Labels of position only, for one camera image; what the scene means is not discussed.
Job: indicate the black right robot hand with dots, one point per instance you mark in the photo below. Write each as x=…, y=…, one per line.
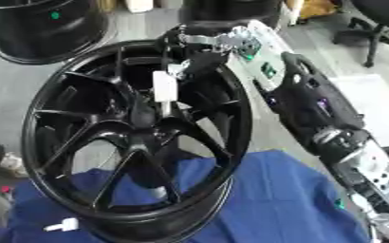
x=203, y=61

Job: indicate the silver and black right robot arm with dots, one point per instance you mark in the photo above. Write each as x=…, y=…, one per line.
x=308, y=104

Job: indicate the black spoked wheel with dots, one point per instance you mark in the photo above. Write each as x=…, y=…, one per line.
x=127, y=131

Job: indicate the black wheel rim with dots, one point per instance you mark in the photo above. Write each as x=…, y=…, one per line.
x=43, y=28

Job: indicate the white box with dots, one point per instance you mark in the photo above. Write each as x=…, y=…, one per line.
x=138, y=4

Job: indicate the tan cardboard box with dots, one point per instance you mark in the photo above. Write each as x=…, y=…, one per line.
x=317, y=8

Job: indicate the black office chair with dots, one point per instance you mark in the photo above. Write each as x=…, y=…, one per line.
x=377, y=19

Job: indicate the white flat board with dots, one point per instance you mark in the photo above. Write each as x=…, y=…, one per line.
x=377, y=104

